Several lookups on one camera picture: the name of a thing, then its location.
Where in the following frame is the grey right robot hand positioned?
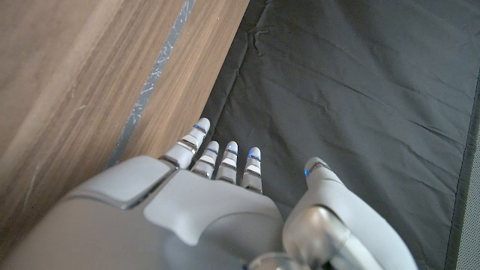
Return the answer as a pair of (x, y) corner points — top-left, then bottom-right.
(0, 117), (419, 270)

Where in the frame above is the black backdrop curtain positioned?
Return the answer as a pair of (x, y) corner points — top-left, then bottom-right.
(198, 0), (480, 270)

